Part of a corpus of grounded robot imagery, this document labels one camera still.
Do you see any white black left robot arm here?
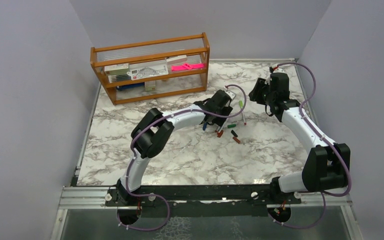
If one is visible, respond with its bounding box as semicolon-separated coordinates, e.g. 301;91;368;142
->
116;90;236;206

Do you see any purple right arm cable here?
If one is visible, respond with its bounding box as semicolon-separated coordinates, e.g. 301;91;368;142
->
268;62;353;229

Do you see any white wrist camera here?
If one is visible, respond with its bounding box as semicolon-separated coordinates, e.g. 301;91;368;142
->
225;90;237;106
270;66;286;75

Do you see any white pen red end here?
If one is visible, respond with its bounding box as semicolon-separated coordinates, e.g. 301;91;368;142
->
241;107;247;126

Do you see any red brown pen cap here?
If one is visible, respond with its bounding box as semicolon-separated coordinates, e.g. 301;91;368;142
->
232;136;241;144

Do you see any aluminium frame rail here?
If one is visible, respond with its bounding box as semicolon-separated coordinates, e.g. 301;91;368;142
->
58;186;113;210

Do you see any wooden shelf rack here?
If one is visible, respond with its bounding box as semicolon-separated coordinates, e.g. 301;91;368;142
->
90;32;211;105

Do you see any pink plastic clip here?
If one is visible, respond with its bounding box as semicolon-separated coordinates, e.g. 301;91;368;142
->
171;63;206;72

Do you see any white green box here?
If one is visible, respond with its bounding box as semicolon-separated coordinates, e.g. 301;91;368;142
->
103;63;130;76

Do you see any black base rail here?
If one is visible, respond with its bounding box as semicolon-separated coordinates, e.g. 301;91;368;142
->
104;184;302;223

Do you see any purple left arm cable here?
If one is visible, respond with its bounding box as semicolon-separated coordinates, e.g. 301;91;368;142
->
116;84;248;232

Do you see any blue pen cap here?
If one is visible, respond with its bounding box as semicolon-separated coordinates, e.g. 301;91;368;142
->
202;123;208;131

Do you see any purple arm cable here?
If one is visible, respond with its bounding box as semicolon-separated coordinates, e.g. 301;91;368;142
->
116;84;248;232
268;62;353;229

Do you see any pink white eraser box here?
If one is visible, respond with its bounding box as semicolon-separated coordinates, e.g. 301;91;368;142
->
166;55;188;65

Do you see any white protractor ruler pack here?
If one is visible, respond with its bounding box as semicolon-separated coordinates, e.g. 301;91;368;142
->
126;64;169;80

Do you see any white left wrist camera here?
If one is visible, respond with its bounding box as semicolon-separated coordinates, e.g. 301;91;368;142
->
225;90;237;106

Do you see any white pen red cap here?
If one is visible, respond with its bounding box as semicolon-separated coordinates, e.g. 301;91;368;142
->
217;120;228;138

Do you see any dark green pen cap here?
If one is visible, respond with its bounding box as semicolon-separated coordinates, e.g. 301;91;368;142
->
227;124;237;129

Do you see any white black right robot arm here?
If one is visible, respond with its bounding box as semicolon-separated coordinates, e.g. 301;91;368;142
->
248;72;351;204

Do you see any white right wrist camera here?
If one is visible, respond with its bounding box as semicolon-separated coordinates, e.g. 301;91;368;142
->
270;66;286;75

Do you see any blue box on shelf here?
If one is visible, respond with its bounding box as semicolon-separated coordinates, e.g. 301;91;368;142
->
116;82;145;91

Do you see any black pen cap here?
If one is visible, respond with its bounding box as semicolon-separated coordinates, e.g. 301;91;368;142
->
230;130;238;138

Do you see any small white box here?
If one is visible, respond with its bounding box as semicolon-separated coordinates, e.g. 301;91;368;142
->
144;80;157;92

